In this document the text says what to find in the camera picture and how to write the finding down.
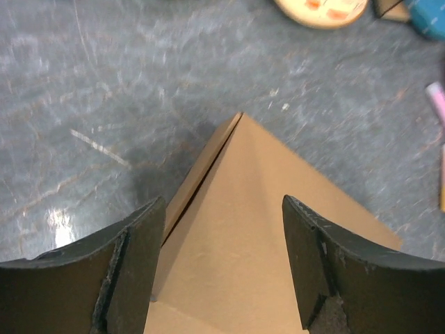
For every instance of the black wire shelf rack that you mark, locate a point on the black wire shelf rack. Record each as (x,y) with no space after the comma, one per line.
(394,10)

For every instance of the purple marker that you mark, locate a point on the purple marker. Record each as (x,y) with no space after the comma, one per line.
(435,93)

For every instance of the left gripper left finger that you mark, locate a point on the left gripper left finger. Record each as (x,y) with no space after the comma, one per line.
(101,283)

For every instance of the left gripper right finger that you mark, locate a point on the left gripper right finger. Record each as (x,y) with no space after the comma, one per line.
(381,290)

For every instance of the blue polka dot plate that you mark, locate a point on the blue polka dot plate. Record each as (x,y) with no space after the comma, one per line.
(427,17)

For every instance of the brown cardboard box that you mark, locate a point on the brown cardboard box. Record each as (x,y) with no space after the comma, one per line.
(224,267)

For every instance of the cream plate with branch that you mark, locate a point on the cream plate with branch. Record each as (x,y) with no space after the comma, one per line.
(323,14)

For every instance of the orange marker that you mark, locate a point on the orange marker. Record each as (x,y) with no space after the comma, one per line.
(442,180)

